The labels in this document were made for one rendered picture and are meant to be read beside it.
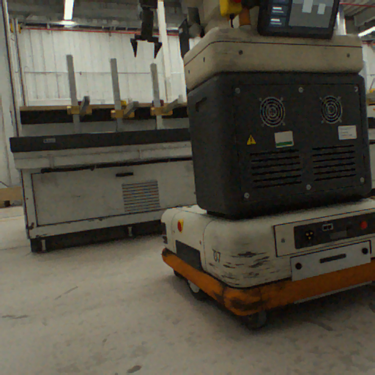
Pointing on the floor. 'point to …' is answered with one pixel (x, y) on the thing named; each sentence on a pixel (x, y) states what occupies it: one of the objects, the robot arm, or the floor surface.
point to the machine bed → (106, 185)
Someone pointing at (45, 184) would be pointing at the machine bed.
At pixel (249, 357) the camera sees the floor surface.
